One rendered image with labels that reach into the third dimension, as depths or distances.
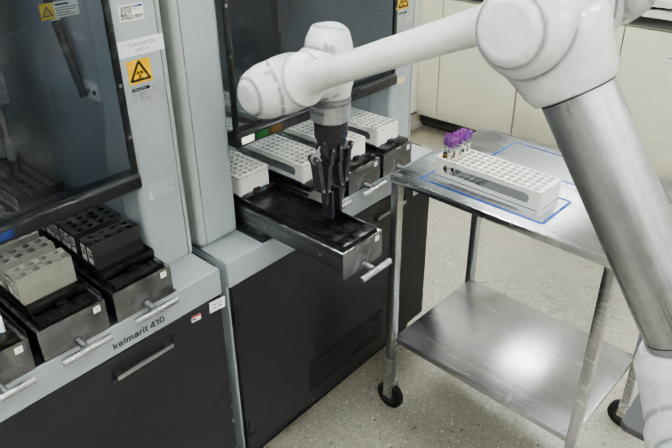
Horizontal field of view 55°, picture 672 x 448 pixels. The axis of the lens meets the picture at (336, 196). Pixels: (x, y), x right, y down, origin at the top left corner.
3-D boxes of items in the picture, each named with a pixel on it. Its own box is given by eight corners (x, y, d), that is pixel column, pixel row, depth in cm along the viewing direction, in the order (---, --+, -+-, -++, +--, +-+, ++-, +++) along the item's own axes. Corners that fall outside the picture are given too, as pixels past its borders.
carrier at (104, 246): (138, 245, 139) (134, 221, 137) (144, 248, 138) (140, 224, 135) (89, 268, 132) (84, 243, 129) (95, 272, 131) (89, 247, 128)
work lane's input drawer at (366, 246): (159, 188, 182) (155, 159, 177) (199, 171, 191) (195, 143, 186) (358, 290, 139) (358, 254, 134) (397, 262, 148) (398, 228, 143)
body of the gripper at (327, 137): (330, 110, 147) (331, 148, 151) (304, 121, 141) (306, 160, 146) (356, 118, 142) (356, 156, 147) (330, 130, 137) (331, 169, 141)
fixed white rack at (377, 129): (303, 125, 204) (302, 107, 201) (325, 117, 210) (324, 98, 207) (377, 151, 186) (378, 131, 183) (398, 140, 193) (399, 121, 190)
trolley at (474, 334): (375, 400, 209) (380, 171, 170) (456, 331, 238) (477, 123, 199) (570, 532, 168) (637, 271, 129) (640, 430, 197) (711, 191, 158)
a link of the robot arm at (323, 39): (327, 83, 146) (286, 99, 137) (325, 14, 138) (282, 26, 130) (364, 93, 140) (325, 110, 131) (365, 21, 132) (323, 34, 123)
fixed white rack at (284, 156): (228, 156, 184) (226, 136, 181) (255, 145, 190) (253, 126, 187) (303, 188, 166) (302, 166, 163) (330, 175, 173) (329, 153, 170)
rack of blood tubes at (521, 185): (432, 178, 167) (434, 156, 164) (454, 165, 173) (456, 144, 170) (537, 217, 148) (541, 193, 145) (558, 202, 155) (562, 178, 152)
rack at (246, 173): (169, 167, 178) (166, 147, 175) (198, 156, 184) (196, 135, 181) (241, 201, 160) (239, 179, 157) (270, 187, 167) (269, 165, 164)
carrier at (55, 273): (73, 276, 129) (66, 251, 127) (78, 280, 128) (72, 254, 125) (16, 303, 122) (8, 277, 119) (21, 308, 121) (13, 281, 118)
